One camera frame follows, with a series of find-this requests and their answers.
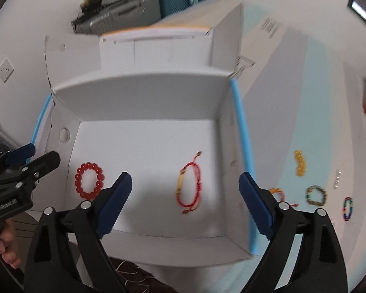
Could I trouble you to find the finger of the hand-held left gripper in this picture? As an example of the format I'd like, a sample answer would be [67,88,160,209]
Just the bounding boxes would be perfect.
[0,143,36,174]
[0,150,61,195]

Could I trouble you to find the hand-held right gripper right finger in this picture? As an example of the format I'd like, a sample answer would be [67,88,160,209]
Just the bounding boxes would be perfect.
[238,172,350,293]

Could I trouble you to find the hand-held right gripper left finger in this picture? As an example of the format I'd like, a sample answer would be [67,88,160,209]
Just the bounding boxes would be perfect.
[24,172,132,293]

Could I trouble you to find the yellow bead bracelet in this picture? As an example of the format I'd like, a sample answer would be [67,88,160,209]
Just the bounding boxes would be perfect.
[294,150,308,178]

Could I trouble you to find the white cardboard box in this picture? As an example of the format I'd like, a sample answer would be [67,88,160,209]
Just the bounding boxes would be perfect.
[32,1,260,269]

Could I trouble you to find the red cord bracelet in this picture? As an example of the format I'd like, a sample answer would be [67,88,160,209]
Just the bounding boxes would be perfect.
[175,151,203,215]

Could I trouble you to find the multicolour bead bracelet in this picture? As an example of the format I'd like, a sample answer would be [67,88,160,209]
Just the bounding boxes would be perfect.
[342,197,354,221]

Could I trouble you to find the person's left hand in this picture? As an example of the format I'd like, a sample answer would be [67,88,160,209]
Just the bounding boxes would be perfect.
[0,220,22,269]

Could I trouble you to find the dark patterned cloth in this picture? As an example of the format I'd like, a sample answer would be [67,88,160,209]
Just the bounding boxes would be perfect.
[110,258,183,293]

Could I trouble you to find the grey suitcase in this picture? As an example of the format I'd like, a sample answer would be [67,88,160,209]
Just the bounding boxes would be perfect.
[71,0,162,34]

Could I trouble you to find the dark clutter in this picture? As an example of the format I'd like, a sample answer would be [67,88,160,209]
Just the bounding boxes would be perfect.
[79,0,106,10]

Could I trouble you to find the orange cord bracelet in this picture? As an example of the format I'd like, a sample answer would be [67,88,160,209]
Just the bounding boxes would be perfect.
[268,188,299,208]

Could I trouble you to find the red bead bracelet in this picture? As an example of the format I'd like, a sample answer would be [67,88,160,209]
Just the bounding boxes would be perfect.
[75,162,105,200]

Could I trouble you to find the green brown bead bracelet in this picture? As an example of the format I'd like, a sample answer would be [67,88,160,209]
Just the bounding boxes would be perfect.
[305,186,327,206]

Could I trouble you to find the white wall socket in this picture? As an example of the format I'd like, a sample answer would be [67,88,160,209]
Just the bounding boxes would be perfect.
[0,58,13,83]

